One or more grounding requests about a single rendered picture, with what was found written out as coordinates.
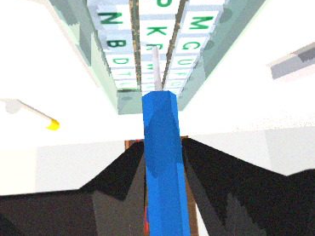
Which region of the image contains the blue stylus with grey tip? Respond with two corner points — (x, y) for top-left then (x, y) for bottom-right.
(141, 67), (190, 236)

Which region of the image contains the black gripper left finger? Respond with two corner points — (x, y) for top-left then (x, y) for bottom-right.
(0, 141), (146, 236)

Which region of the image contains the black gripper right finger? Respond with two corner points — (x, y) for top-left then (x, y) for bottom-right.
(181, 138), (315, 236)

